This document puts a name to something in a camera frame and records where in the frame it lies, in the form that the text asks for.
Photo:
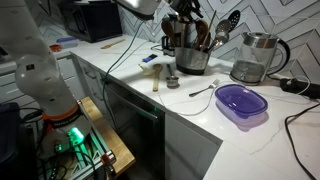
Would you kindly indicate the brown wooden serving spoon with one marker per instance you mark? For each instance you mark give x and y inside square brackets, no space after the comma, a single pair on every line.
[168,30]

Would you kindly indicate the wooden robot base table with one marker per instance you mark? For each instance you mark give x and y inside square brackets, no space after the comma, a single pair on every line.
[124,157]

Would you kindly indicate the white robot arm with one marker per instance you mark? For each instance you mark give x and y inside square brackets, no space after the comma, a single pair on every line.
[38,75]

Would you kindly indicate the wooden spoon on counter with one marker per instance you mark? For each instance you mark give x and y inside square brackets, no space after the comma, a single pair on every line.
[157,69]

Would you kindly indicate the metal utensil holder pot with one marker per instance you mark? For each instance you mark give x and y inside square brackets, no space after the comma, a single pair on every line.
[191,61]

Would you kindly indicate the dark wooden spoon in pot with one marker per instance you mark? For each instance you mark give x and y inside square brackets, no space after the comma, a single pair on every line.
[202,30]

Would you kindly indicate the slotted metal spoon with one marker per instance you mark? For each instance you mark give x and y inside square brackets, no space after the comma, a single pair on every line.
[221,36]

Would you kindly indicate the metal measuring cup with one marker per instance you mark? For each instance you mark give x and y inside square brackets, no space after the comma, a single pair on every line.
[171,80]

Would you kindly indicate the white blue digital device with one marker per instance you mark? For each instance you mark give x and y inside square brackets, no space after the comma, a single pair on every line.
[145,65]

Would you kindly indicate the silver fork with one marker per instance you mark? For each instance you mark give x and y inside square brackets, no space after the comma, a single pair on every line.
[213,86]

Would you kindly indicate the wooden spatula on counter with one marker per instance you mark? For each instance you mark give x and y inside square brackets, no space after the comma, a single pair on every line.
[112,44]

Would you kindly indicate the purple lidded plastic container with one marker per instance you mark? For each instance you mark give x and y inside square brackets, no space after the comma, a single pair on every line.
[244,107]

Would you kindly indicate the black microwave oven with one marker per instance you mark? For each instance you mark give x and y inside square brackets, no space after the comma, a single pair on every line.
[91,22]

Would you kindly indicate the black slotted spatula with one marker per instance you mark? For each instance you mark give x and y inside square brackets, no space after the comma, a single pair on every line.
[234,19]

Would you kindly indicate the small blue lidded container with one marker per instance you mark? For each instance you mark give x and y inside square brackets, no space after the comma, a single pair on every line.
[67,42]

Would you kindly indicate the glass electric kettle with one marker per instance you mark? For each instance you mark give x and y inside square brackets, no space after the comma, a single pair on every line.
[261,54]

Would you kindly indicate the black power adapter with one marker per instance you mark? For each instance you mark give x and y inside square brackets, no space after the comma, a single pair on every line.
[298,87]

